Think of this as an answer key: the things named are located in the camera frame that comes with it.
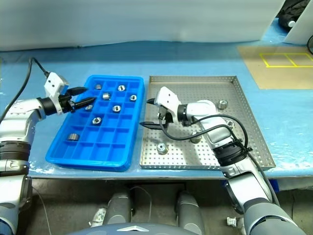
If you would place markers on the black bag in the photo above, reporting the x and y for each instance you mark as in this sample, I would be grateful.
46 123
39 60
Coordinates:
288 11

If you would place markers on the brown cardboard mat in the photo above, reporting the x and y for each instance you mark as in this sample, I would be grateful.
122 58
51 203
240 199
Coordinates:
276 76

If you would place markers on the perforated steel tray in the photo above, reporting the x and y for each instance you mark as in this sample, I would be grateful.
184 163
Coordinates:
181 156

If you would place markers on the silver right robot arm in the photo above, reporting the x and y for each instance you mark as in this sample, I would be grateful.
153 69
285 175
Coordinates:
220 132

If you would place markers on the grey right robot leg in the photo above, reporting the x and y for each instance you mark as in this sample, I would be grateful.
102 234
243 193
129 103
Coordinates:
189 213

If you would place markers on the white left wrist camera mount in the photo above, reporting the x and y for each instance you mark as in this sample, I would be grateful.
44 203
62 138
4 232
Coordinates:
54 84

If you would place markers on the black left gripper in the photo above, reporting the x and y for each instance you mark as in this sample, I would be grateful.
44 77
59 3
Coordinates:
66 104

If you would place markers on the blue plastic compartment tray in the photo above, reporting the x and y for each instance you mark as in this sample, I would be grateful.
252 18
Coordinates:
97 147

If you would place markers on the grey robot leg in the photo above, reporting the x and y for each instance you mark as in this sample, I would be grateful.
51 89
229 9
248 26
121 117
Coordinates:
118 208
189 213

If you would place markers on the white bottle cap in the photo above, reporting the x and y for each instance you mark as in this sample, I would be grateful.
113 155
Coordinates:
291 23

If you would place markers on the white plastic floor piece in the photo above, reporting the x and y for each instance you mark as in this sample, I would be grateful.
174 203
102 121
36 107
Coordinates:
97 216

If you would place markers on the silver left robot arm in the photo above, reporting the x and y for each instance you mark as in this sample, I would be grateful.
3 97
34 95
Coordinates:
18 122

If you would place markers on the white slanted panel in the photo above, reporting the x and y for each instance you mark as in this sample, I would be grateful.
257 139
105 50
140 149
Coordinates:
302 27

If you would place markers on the small white connector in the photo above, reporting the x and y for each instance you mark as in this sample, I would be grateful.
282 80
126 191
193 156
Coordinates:
231 221

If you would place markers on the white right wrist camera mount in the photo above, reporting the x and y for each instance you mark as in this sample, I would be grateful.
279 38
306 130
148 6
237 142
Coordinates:
168 99

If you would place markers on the metal roller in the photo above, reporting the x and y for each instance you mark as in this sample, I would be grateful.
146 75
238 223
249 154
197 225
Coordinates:
72 137
116 108
106 96
121 87
222 104
88 107
195 140
98 86
162 148
96 120
133 98

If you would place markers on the grey left robot leg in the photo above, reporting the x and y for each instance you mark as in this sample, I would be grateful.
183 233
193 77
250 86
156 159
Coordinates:
118 208

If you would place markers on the white backdrop board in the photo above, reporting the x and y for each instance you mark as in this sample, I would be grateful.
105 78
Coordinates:
122 19

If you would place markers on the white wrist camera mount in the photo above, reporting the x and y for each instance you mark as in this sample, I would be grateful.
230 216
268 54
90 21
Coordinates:
168 99
54 84

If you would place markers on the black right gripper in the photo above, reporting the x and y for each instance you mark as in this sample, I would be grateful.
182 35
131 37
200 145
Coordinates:
164 116

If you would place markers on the dark grey robot torso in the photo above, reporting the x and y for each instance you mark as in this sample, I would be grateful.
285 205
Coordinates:
122 230

